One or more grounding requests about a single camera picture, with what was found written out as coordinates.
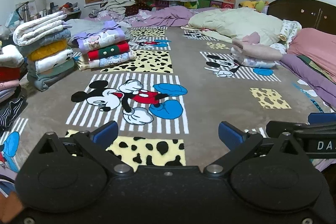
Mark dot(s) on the pale pink folded garment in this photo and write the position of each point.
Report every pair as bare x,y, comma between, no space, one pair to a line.
8,84

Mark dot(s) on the red and green garment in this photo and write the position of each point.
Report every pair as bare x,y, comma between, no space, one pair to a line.
110,50

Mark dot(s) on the dark side table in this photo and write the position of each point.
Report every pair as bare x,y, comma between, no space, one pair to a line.
71,13

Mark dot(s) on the black bottle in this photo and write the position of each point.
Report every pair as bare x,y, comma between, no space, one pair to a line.
51,6

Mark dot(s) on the pink pillow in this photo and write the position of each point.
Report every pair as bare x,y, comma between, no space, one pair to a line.
315,43

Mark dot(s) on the white printed shirt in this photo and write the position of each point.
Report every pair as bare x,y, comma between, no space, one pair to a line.
50,62

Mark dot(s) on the white floral pillow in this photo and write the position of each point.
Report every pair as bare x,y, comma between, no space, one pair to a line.
290,29

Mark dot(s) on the green folded garment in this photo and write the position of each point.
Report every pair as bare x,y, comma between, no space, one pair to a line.
56,70

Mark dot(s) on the green plush toy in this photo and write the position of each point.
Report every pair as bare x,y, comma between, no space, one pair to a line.
260,5

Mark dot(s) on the dark maroon cloth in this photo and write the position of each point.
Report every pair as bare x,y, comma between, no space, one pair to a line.
136,8

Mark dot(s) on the lilac quilt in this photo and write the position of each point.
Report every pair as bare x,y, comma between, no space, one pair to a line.
168,15

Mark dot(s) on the grey folded garment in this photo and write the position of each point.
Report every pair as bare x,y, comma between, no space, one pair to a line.
84,26

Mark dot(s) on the light pink fleece garment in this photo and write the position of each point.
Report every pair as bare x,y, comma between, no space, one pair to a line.
262,50

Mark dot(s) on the yellow plush toy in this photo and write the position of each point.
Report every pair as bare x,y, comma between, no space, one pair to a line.
246,4

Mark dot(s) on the mauve pink cloth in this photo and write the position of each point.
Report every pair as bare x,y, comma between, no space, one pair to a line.
250,37

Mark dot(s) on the cream quilt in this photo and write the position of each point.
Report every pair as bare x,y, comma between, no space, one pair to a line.
231,22

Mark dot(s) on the grey-blue folded garment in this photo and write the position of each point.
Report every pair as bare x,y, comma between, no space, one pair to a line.
39,83

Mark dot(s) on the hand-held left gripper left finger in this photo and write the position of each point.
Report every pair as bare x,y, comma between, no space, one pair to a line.
105,132

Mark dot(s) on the white picture frame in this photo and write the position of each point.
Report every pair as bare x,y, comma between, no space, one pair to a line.
32,7

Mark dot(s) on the red folded garment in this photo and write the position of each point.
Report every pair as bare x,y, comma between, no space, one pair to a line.
9,73

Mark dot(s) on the dark wooden headboard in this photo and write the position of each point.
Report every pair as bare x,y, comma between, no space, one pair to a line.
302,10

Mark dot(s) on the cartoon mouse printed blanket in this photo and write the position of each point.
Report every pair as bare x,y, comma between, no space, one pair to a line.
210,108

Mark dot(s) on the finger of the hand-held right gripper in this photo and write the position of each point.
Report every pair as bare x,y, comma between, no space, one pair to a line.
323,118
286,127

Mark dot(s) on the blue-grey folded garment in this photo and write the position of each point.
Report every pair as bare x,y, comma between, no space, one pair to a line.
56,35

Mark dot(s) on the white fleece garment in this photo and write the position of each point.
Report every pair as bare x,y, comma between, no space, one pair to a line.
9,56

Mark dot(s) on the green patterned cloth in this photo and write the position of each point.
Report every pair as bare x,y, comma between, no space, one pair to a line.
312,62

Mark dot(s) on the heap of cream clothes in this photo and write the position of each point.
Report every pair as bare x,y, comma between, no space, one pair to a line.
113,5

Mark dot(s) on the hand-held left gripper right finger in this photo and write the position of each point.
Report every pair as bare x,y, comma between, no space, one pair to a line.
231,134

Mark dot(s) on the purple blanket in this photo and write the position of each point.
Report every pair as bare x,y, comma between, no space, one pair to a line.
304,74

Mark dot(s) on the black striped garment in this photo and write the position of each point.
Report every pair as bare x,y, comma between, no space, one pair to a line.
11,111

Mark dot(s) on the metal thermos flask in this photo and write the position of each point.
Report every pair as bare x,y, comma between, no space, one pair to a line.
25,13

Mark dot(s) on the purple printed garment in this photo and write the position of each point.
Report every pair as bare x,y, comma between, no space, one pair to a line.
102,39

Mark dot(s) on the yellow fleece garment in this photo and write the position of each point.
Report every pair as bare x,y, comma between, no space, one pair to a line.
47,52

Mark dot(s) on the white floral folded garment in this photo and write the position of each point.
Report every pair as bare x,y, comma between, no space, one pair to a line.
252,62

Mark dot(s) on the lavender white folded garment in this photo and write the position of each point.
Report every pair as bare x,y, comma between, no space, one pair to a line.
6,95

